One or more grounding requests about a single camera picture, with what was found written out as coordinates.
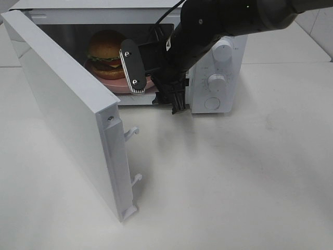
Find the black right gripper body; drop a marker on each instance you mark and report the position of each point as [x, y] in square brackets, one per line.
[140, 61]

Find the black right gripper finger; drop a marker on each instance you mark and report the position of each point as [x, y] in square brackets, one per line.
[170, 91]

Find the pink round plate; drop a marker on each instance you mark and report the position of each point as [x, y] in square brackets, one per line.
[118, 86]

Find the burger with lettuce and cheese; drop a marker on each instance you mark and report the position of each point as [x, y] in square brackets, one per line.
[104, 54]

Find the white microwave door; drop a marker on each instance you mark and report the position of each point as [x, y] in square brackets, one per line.
[82, 113]

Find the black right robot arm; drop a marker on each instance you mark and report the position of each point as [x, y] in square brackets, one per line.
[202, 24]

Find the white lower timer knob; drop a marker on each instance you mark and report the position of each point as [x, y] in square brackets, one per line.
[215, 82]

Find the white microwave oven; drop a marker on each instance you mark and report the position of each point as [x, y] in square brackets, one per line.
[71, 24]

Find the white upper power knob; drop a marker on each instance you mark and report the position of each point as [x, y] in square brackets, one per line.
[222, 50]

